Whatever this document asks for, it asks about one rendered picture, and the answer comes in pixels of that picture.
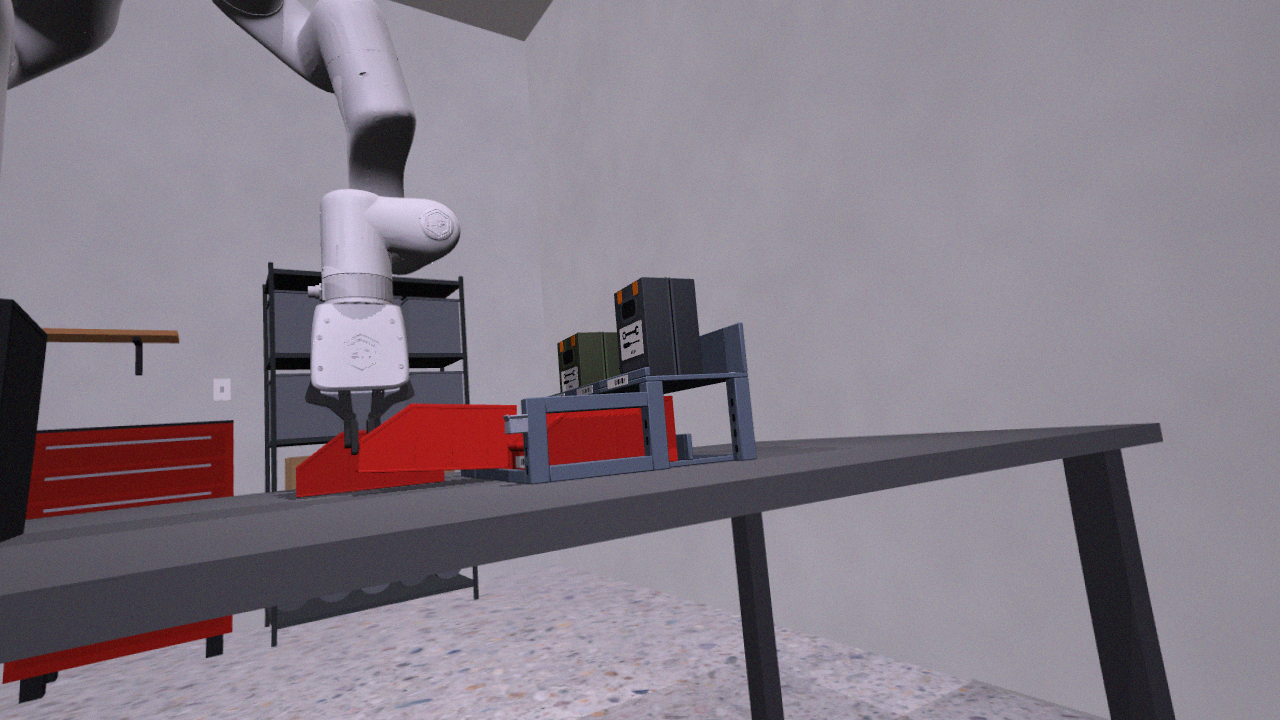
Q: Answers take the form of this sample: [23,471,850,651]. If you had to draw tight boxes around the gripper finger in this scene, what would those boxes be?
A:
[366,382,415,434]
[305,380,358,455]

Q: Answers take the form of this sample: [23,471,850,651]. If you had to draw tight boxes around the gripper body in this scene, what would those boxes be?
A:
[310,297,410,392]

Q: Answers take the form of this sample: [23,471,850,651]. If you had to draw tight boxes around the dark grey tool case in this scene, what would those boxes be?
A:
[614,277,703,375]

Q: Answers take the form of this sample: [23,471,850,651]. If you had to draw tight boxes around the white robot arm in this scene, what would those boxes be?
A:
[0,0,461,304]

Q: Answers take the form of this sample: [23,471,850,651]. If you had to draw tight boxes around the dark green tool case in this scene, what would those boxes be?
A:
[557,332,620,392]

